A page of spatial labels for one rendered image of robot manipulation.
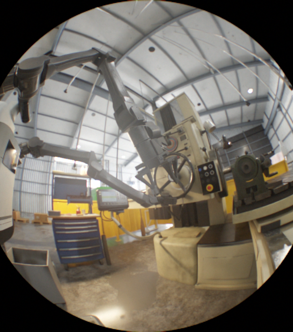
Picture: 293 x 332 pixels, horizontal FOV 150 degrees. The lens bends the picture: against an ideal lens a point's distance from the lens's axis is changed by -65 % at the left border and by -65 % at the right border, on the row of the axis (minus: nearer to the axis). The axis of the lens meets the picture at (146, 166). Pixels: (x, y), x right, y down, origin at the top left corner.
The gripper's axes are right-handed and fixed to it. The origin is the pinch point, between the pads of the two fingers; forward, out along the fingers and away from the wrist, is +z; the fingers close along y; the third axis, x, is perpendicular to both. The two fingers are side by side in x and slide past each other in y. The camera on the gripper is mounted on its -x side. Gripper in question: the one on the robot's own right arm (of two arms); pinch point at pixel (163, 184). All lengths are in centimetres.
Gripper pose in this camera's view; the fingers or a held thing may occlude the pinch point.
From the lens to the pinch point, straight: 36.3
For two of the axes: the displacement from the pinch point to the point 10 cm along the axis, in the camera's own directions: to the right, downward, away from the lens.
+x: -5.6, 3.6, -7.5
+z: 4.6, 8.8, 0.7
